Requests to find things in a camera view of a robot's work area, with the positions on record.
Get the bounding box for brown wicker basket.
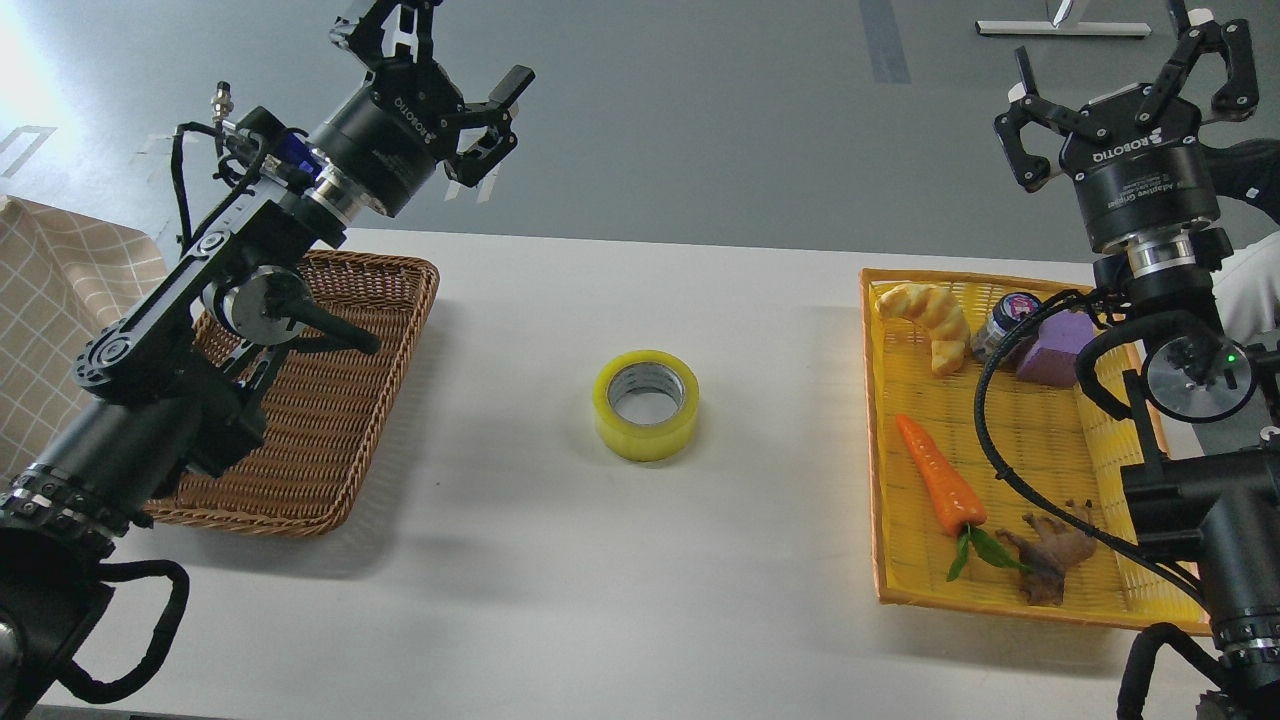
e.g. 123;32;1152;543
145;250;440;538

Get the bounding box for brown toy animal figure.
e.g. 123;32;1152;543
996;512;1100;607

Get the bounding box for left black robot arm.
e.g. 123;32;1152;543
3;1;535;719

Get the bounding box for purple block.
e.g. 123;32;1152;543
1015;311;1096;389

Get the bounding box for black shoe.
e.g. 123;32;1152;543
1202;138;1279;225

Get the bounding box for toy croissant bread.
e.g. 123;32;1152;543
876;283;973;378

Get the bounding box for beige checkered cloth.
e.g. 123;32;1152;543
1;196;166;479

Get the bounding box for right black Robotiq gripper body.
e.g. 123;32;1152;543
1059;85;1221;254

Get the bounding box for orange toy carrot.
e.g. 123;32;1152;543
893;414;1030;582

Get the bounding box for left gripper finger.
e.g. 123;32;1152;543
440;65;536;188
330;1;442;96

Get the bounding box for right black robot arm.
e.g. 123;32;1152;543
974;1;1279;719

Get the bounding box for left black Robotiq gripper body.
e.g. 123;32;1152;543
311;65;463;218

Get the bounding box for yellow plastic tray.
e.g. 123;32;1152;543
859;269;1210;635

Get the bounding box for small dark jar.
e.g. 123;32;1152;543
972;292;1042;364

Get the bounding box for white metal stand base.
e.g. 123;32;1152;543
973;1;1152;38

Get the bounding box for yellow tape roll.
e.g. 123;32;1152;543
591;348;700;462

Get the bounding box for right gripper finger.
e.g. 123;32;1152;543
1135;0;1260;126
995;45;1085;193

